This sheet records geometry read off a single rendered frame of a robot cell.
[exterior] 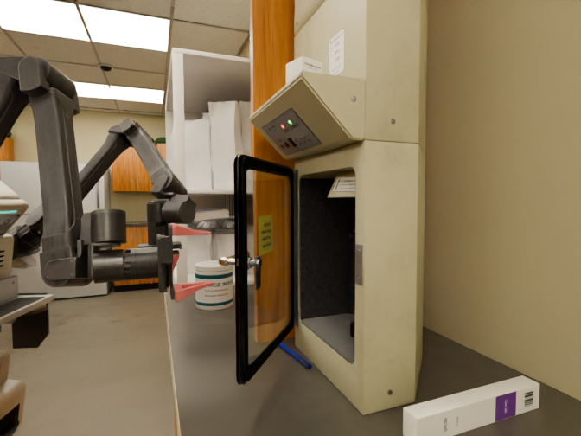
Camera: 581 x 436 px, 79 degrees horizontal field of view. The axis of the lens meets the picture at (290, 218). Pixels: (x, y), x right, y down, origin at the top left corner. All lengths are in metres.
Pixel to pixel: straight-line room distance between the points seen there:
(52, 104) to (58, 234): 0.25
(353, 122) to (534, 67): 0.48
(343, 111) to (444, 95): 0.56
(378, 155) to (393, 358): 0.36
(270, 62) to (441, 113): 0.50
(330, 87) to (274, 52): 0.42
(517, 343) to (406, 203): 0.47
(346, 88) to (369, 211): 0.20
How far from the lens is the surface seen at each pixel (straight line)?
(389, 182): 0.63
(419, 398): 0.78
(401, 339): 0.70
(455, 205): 1.06
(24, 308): 1.15
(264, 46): 1.00
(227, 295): 1.27
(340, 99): 0.60
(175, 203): 0.90
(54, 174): 0.78
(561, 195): 0.89
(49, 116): 0.83
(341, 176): 0.73
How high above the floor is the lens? 1.31
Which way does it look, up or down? 3 degrees down
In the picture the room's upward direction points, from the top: straight up
